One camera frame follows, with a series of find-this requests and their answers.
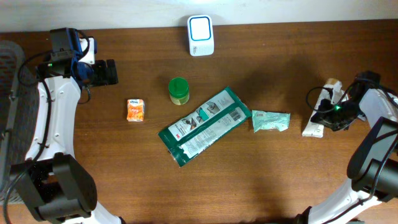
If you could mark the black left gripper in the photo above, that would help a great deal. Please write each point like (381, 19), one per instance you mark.
(101, 77)

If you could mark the grey plastic basket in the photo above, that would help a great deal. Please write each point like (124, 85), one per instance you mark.
(15, 137)

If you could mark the green white sponge package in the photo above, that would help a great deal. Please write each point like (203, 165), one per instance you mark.
(188, 137)

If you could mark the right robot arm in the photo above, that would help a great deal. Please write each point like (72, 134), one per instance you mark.
(371, 172)

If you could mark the green lid jar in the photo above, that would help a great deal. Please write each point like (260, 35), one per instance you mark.
(179, 91)

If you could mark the orange tissue pack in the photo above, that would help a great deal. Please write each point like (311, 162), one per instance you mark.
(135, 110)

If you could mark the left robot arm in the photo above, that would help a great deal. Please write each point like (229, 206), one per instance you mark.
(52, 184)

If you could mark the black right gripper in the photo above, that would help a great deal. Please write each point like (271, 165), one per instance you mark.
(324, 117)

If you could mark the white tube brown cap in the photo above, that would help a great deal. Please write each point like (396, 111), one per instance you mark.
(331, 90)

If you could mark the mint green wipes pack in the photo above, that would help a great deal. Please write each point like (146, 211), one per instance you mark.
(262, 120)

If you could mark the white barcode scanner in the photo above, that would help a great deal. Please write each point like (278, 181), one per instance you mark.
(200, 35)

